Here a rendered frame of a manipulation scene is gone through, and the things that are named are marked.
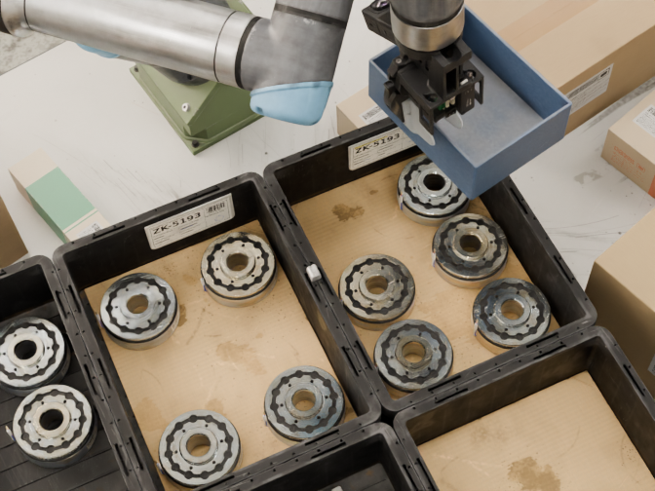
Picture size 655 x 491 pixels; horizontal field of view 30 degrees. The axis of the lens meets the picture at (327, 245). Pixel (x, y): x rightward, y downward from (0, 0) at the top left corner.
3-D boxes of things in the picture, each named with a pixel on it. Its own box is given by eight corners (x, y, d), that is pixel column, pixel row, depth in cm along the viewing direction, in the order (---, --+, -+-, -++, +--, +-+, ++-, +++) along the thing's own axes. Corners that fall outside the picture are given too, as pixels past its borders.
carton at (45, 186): (17, 189, 193) (7, 169, 188) (49, 168, 195) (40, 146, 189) (104, 290, 183) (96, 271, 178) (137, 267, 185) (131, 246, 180)
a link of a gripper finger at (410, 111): (425, 171, 143) (424, 127, 135) (396, 137, 145) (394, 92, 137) (446, 158, 143) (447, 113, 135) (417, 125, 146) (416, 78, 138)
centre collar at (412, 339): (388, 346, 159) (388, 344, 159) (421, 330, 160) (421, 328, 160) (405, 377, 157) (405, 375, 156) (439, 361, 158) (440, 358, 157)
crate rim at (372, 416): (52, 258, 162) (48, 249, 160) (259, 176, 168) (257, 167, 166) (157, 525, 144) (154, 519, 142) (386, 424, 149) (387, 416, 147)
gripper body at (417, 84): (429, 140, 134) (427, 75, 123) (384, 90, 138) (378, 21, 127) (484, 105, 135) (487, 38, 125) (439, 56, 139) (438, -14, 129)
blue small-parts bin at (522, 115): (366, 94, 153) (367, 59, 147) (459, 38, 158) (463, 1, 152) (471, 201, 145) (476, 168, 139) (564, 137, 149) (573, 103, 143)
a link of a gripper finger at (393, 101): (392, 129, 140) (390, 83, 133) (384, 120, 141) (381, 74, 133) (426, 108, 141) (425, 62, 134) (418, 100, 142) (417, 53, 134)
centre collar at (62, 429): (29, 409, 156) (28, 407, 156) (67, 397, 157) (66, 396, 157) (37, 443, 154) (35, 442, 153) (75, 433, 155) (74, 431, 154)
